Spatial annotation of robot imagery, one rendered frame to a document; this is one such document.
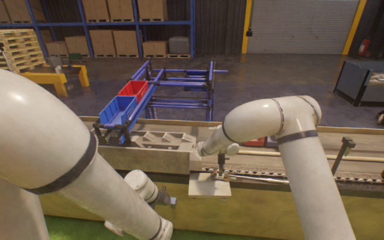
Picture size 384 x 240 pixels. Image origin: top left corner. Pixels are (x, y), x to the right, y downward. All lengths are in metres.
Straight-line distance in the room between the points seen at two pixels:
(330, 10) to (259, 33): 3.41
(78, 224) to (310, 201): 2.29
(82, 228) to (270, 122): 2.24
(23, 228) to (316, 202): 0.66
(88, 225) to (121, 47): 9.60
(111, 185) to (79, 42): 11.97
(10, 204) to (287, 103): 0.67
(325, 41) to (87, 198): 12.73
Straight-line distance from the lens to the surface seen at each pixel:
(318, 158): 0.65
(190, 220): 2.00
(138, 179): 0.78
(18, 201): 0.48
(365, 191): 1.95
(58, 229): 2.63
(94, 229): 2.45
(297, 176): 0.64
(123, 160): 1.64
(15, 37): 6.96
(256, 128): 0.59
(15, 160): 0.30
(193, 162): 1.46
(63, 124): 0.30
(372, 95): 5.91
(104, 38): 11.52
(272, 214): 1.92
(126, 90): 1.80
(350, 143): 1.48
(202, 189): 1.47
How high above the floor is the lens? 1.90
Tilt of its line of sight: 29 degrees down
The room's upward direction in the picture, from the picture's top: 1 degrees counter-clockwise
